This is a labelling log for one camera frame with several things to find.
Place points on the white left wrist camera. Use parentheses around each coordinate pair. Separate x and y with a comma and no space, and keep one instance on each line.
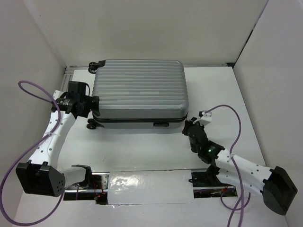
(56,94)

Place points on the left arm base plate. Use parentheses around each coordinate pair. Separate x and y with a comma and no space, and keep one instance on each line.
(95,191)

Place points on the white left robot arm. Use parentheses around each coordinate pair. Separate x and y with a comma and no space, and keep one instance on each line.
(39,175)

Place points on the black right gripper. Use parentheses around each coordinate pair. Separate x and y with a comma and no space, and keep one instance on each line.
(188,123)

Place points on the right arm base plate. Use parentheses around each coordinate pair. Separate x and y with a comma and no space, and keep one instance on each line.
(204,186)

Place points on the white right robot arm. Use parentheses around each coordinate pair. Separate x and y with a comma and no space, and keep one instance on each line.
(274,185)

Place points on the dark grey hardshell suitcase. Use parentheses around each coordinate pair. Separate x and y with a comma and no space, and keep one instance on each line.
(139,93)

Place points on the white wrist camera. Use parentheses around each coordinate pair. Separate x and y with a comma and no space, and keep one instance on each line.
(205,118)
(56,94)

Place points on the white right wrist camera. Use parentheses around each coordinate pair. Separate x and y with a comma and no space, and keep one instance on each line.
(205,118)

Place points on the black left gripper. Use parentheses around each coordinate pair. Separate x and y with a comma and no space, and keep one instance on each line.
(88,100)

